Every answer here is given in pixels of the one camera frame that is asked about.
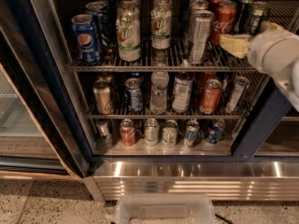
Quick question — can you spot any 7UP can front centre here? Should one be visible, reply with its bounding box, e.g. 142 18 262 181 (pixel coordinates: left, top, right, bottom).
150 6 172 49

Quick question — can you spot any white labelled bottle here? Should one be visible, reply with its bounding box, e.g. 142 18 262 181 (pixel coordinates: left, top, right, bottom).
172 72 193 113

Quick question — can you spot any blue Pepsi can bottom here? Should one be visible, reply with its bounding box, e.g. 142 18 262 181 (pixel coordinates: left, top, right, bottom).
205 119 225 144

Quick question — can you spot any red can bottom shelf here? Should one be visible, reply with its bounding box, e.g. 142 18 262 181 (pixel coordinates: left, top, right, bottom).
120 119 135 147

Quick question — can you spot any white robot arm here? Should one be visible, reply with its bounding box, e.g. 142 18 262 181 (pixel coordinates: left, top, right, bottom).
220 21 299 111

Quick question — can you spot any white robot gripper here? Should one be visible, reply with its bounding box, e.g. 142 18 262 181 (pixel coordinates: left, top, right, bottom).
220 21 299 78

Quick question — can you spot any wire shelf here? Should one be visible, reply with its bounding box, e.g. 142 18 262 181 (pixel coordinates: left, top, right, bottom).
87 72 269 119
66 0 299 73

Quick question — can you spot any top wire shelf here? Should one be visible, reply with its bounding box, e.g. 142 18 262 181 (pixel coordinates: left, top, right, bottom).
66 0 299 73

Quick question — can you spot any open glass fridge door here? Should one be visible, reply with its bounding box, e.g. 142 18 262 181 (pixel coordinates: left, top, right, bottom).
0 0 92 178

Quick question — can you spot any middle wire shelf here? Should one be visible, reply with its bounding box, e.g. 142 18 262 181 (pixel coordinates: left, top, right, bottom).
87 72 269 119

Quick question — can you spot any red can shelf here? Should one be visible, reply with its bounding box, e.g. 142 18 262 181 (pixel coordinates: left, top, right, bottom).
120 119 135 147
199 79 222 115

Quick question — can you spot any blue silver can bottom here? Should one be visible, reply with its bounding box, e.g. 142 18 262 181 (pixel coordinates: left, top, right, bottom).
183 119 199 148

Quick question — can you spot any clear water bottle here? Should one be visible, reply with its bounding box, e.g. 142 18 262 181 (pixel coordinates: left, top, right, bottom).
149 50 169 114

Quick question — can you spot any blue pepsi can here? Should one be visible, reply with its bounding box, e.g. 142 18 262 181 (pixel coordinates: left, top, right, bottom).
93 0 115 22
85 1 111 47
205 119 225 144
71 14 102 63

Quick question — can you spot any clear plastic bin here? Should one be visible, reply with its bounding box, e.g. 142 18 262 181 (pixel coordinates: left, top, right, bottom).
115 193 215 224

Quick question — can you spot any silver can bottom shelf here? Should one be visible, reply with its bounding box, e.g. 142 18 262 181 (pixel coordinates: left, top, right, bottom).
144 119 160 146

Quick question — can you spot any white can bottom shelf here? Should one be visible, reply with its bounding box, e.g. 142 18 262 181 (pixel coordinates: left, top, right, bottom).
162 119 178 147

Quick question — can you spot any blue can middle shelf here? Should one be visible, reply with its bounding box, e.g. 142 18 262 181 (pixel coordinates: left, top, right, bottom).
125 77 143 113

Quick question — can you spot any tall silver can front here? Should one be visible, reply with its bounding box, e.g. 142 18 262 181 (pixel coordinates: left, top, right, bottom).
188 10 214 64

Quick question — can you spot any blue Pepsi can front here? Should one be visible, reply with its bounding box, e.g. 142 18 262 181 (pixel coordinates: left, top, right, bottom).
71 14 102 63

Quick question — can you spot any red Coca-Cola can front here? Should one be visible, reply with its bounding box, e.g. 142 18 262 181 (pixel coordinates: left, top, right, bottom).
210 0 237 45

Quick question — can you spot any dark can bottom left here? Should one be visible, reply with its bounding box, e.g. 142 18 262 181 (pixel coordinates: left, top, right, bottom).
95 119 113 147

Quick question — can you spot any gold can middle shelf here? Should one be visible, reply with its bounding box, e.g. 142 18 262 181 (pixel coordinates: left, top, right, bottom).
93 80 113 115

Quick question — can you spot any red can middle shelf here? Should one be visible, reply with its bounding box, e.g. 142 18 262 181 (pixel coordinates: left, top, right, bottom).
199 79 222 115

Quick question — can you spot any slim silver can middle shelf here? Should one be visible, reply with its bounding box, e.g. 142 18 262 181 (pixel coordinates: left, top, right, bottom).
225 76 250 113

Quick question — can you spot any green can second row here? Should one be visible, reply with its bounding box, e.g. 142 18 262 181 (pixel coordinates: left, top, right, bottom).
234 0 254 34

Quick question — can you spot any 7UP can front left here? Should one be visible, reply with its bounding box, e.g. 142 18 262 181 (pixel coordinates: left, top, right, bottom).
116 2 141 62

